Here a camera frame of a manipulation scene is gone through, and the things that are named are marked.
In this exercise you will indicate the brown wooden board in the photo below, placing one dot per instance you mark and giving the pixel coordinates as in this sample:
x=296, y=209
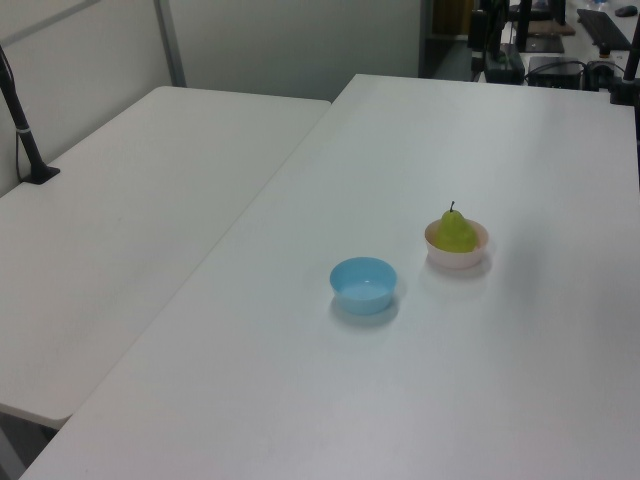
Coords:
x=547, y=27

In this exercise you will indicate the black clamped pole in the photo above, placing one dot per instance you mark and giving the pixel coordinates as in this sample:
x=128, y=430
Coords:
x=627, y=75

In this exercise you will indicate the pink plastic bowl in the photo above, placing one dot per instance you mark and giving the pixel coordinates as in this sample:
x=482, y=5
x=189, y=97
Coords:
x=452, y=261

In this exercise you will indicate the black monitor stand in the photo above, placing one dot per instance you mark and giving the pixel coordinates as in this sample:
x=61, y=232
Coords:
x=532, y=44

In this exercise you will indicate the black camera pole with base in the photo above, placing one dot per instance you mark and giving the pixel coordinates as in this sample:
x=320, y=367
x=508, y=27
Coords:
x=25, y=140

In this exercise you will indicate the black electronics box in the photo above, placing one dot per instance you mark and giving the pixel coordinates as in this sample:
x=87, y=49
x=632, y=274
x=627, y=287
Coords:
x=552, y=72

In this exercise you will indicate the grey metal partition post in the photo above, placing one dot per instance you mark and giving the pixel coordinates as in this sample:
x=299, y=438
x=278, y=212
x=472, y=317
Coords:
x=172, y=45

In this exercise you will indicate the green pear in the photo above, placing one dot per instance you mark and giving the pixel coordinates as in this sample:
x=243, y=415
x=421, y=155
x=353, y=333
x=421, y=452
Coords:
x=454, y=235

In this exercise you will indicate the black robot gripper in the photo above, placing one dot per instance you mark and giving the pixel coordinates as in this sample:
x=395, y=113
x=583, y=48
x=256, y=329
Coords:
x=492, y=40

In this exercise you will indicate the black keyboard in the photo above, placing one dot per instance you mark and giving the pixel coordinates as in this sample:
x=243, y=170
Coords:
x=602, y=27

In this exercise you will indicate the grey device with red button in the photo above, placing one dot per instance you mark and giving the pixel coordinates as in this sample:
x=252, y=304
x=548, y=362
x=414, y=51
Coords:
x=600, y=70

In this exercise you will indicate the black computer mouse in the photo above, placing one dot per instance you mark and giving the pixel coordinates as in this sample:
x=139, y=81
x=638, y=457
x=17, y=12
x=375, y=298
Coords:
x=623, y=10

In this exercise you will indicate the blue plastic bowl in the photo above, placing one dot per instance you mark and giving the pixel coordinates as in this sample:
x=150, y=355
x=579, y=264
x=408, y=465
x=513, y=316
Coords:
x=362, y=297

